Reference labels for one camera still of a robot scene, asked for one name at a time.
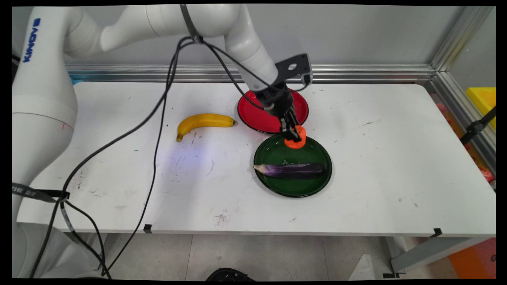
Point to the red plate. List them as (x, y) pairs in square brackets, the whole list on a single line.
[(257, 114)]

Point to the yellow banana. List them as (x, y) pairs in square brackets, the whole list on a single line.
[(204, 120)]

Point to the white table leg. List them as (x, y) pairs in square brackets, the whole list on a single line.
[(103, 247)]

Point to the orange box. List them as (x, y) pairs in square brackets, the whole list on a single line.
[(473, 259)]

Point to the black table edge clip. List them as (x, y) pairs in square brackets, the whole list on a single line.
[(437, 232), (147, 228)]

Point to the black round object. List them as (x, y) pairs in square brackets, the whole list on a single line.
[(229, 275)]

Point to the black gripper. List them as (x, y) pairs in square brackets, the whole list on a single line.
[(277, 99)]

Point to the white table leg bar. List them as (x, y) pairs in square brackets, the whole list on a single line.
[(431, 253)]

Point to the blue bubble wrap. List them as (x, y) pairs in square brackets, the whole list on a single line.
[(75, 80)]

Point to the yellow box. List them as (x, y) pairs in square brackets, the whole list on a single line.
[(483, 101)]

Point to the slanted aluminium frame rail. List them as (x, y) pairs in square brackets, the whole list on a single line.
[(455, 43)]

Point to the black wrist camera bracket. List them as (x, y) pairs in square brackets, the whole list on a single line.
[(295, 67)]

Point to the dark green plate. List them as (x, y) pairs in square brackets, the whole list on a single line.
[(293, 186)]

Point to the orange carrot piece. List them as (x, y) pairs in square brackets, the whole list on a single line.
[(299, 143)]

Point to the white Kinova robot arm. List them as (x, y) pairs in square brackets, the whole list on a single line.
[(47, 99)]

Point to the long aluminium frame rail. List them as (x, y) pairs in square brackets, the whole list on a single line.
[(356, 73)]

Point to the purple eggplant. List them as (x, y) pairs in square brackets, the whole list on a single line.
[(293, 170)]

